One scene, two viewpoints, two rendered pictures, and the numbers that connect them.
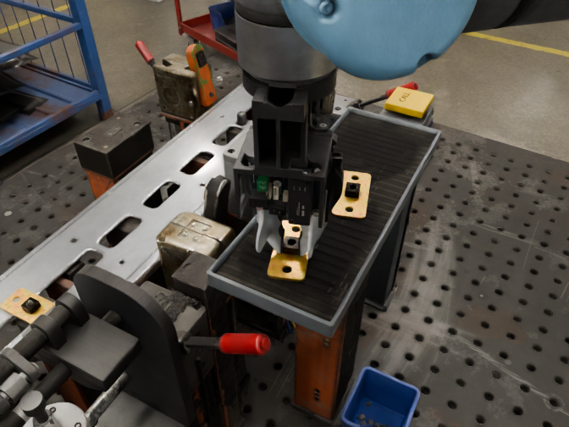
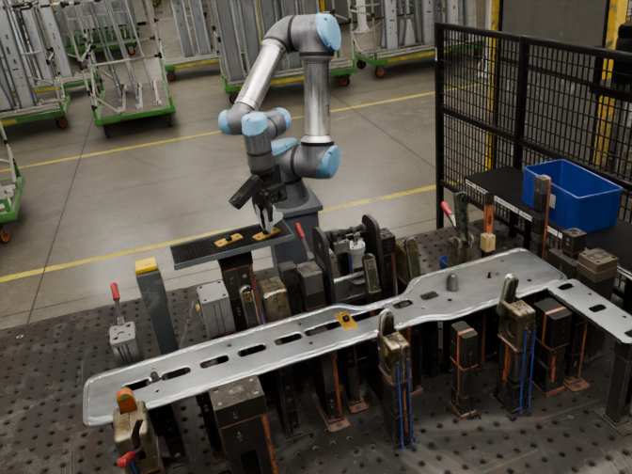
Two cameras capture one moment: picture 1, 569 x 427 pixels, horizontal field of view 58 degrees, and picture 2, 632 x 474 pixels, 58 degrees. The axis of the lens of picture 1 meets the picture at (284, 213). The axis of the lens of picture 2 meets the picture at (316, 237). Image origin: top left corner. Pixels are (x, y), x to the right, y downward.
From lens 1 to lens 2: 188 cm
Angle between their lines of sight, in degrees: 99
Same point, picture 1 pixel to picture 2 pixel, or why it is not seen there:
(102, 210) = (286, 354)
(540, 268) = (102, 351)
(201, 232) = (270, 283)
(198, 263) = (285, 266)
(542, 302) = not seen: hidden behind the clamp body
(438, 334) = not seen: hidden behind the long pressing
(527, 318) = (146, 339)
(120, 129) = (229, 388)
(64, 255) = (320, 338)
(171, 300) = (302, 269)
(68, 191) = not seen: outside the picture
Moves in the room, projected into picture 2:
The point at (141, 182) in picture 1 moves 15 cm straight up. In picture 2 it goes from (253, 361) to (244, 314)
